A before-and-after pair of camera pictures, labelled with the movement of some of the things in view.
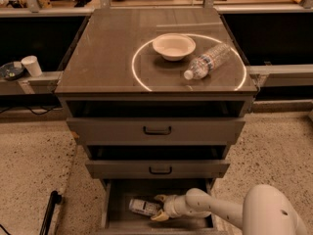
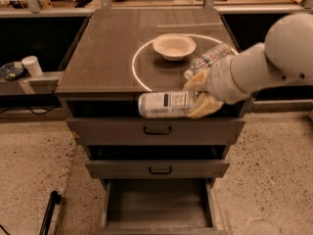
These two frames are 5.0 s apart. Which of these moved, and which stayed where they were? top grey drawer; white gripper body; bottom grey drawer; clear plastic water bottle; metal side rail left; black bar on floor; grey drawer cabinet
Moved: white gripper body
Stayed: top grey drawer; metal side rail left; clear plastic water bottle; bottom grey drawer; black bar on floor; grey drawer cabinet
